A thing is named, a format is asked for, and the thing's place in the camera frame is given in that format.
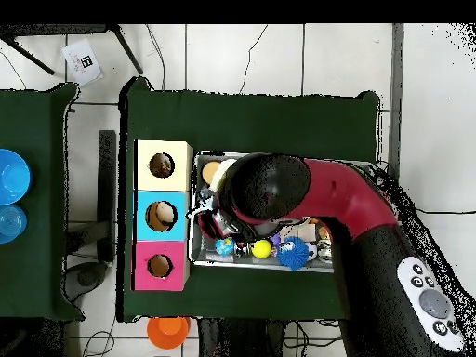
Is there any black power cable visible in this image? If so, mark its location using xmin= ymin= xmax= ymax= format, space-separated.
xmin=416 ymin=207 xmax=476 ymax=216

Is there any shallow wire mesh bin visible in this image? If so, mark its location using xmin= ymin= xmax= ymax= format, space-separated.
xmin=187 ymin=150 xmax=377 ymax=274

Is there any black tripod stand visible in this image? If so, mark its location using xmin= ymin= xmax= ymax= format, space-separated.
xmin=0 ymin=24 xmax=144 ymax=75

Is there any orange plastic cone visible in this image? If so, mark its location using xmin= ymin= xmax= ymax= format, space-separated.
xmin=146 ymin=316 xmax=192 ymax=350

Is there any orange round sponge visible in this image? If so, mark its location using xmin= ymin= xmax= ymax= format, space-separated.
xmin=201 ymin=160 xmax=221 ymax=185

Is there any translucent blue plastic cup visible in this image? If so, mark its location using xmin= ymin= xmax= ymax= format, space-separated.
xmin=0 ymin=204 xmax=28 ymax=245

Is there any white printed card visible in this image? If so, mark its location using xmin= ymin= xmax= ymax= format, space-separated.
xmin=60 ymin=38 xmax=104 ymax=88

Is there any blue fuzzy ball with eyes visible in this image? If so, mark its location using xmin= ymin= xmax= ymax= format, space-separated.
xmin=276 ymin=236 xmax=311 ymax=271

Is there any cream knitted cloth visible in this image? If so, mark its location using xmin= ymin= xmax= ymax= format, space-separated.
xmin=209 ymin=158 xmax=239 ymax=189

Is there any blue plastic bowl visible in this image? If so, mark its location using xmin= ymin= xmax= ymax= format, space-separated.
xmin=0 ymin=148 xmax=33 ymax=206

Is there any grey round base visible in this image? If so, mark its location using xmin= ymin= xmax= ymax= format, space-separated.
xmin=62 ymin=261 xmax=109 ymax=302

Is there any dark green tablecloth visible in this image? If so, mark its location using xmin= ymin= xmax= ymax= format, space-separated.
xmin=116 ymin=75 xmax=382 ymax=323

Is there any black flat panel stand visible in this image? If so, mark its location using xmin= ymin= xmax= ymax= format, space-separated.
xmin=97 ymin=129 xmax=117 ymax=263

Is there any green cloth covered side table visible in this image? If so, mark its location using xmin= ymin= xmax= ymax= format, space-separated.
xmin=0 ymin=82 xmax=85 ymax=323

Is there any small globe ball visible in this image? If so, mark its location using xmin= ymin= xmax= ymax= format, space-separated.
xmin=215 ymin=237 xmax=236 ymax=257

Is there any wooden box with three holes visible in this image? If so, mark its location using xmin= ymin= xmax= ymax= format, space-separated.
xmin=132 ymin=139 xmax=194 ymax=292

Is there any yellow ball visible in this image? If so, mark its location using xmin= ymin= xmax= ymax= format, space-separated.
xmin=251 ymin=238 xmax=272 ymax=260

